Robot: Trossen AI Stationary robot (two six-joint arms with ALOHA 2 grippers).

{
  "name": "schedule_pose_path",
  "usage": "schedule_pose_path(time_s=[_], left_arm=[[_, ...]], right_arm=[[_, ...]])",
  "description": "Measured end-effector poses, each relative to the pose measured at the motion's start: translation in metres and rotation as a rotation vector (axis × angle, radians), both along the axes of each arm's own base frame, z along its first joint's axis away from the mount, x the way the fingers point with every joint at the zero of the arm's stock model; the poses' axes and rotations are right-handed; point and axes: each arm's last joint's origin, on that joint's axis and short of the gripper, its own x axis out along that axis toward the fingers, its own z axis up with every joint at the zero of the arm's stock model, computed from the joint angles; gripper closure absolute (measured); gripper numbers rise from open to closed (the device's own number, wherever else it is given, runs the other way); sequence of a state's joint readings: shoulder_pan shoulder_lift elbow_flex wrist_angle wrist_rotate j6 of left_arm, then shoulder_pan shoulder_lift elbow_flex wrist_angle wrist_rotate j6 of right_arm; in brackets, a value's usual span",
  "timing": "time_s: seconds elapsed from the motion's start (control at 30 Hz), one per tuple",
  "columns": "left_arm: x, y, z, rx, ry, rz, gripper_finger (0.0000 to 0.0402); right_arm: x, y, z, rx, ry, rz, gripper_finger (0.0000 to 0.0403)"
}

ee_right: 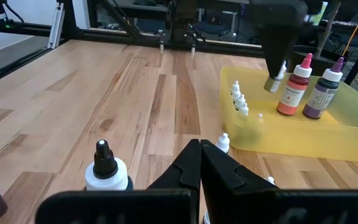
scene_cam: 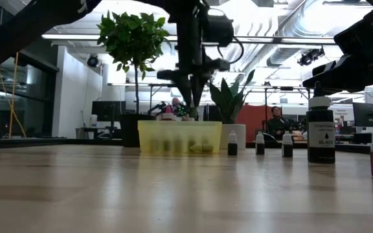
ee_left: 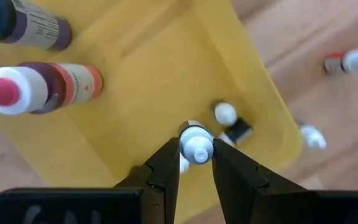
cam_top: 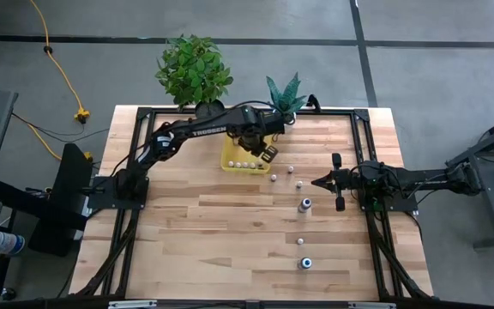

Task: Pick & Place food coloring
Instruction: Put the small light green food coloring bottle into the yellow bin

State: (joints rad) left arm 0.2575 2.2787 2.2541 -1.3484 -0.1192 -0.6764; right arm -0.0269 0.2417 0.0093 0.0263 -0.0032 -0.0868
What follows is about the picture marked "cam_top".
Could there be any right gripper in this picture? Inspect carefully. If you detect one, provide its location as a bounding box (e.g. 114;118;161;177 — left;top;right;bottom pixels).
310;152;362;213

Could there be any translucent yellow plastic bin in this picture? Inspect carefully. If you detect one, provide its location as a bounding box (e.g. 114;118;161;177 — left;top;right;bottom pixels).
220;128;274;176

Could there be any snake plant in white pot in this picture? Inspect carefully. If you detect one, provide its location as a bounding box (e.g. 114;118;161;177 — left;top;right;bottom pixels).
265;71;308;135

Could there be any leafy tree in black pot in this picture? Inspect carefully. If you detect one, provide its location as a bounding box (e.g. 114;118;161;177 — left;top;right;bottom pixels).
154;33;234;120

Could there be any silver aluminium extrusion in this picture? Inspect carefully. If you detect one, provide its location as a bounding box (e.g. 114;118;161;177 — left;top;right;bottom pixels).
348;301;396;309
108;300;158;309

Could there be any black metal stand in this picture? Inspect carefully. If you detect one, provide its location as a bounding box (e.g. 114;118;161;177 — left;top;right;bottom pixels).
446;109;494;250

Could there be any black equipment box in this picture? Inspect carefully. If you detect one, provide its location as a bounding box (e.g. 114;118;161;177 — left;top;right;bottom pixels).
27;142;94;258

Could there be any white container with blue base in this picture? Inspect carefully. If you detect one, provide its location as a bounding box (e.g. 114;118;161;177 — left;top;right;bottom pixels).
0;230;26;258

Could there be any black aluminium table frame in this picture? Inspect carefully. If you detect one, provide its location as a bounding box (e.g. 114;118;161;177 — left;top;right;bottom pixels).
75;106;432;301

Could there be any yellow extension cable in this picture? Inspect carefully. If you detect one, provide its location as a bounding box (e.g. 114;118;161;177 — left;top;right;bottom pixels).
27;0;92;162

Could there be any black floor cable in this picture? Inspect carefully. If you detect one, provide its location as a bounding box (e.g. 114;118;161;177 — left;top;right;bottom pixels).
10;112;111;143

